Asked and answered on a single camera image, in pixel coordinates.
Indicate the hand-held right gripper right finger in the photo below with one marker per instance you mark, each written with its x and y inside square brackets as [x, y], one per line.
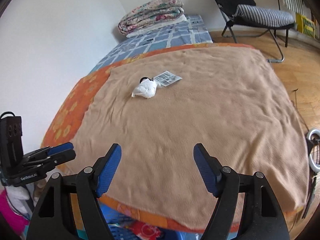
[206, 167]

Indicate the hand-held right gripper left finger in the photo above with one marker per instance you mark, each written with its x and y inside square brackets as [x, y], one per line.
[108, 167]

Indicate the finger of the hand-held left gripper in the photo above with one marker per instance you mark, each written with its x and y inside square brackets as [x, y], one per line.
[60, 148]
[57, 158]

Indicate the blue plastic basket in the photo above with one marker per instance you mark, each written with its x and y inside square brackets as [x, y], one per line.
[125, 233]

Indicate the red tissue pack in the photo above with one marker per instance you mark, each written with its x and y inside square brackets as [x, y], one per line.
[147, 230]

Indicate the white plastic bag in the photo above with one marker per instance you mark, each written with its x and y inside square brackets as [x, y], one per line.
[146, 90]

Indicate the grey printed leaflet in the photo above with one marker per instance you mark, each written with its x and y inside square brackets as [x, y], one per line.
[167, 78]

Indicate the orange floral blanket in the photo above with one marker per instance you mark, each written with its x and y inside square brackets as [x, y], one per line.
[67, 110]

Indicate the tan fleece blanket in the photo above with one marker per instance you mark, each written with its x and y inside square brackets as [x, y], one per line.
[200, 117]

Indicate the white fluffy cloth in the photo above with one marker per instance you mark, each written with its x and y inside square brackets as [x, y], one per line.
[17, 195]

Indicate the pink cloth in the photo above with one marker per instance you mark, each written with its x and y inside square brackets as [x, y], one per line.
[10, 210]

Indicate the small black object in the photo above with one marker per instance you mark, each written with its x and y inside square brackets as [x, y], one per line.
[143, 78]

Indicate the blue checked bed sheet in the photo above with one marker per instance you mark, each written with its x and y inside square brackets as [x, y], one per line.
[160, 40]

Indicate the folded floral quilt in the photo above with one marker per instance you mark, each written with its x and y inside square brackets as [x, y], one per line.
[152, 12]

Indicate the striped cushion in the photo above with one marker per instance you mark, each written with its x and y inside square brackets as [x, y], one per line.
[265, 15]

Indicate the yellow crate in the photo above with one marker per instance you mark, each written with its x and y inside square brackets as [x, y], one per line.
[306, 26]

